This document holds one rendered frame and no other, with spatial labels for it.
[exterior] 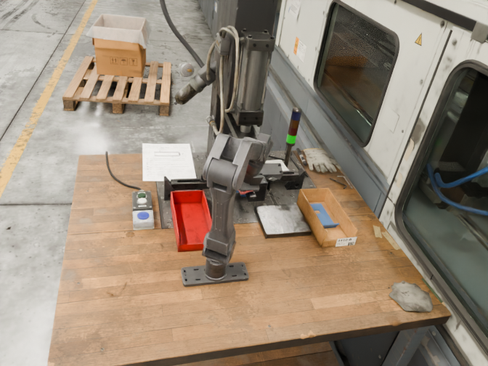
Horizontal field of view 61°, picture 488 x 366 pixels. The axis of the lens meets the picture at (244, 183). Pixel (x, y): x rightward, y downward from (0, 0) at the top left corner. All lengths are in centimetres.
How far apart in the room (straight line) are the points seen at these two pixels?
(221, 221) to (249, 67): 50
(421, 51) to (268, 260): 92
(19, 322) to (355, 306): 169
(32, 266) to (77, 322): 150
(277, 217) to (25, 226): 187
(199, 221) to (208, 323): 42
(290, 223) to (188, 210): 37
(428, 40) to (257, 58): 63
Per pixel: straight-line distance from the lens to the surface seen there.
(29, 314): 244
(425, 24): 168
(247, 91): 136
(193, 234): 140
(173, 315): 118
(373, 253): 151
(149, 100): 421
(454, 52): 145
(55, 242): 279
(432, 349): 159
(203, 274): 127
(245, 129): 144
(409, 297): 138
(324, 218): 157
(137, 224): 141
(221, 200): 105
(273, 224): 146
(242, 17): 137
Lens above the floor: 184
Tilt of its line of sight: 34 degrees down
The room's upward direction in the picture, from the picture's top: 8 degrees clockwise
